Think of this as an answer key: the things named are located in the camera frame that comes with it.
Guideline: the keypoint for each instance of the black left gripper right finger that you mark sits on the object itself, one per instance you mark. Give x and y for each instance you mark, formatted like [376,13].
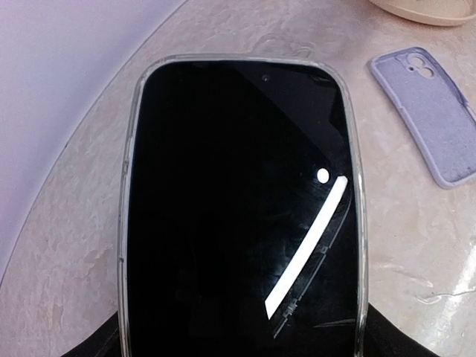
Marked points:
[383,339]

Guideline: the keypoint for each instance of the beige round plate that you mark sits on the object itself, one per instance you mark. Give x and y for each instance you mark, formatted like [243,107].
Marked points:
[441,13]

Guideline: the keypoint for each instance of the clear case upper horizontal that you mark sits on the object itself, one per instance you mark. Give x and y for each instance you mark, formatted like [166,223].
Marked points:
[280,45]

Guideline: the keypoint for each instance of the lavender phone case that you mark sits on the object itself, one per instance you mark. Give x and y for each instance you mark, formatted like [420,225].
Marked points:
[435,111]

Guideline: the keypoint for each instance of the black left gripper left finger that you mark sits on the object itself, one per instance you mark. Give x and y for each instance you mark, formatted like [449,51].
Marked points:
[104,342]

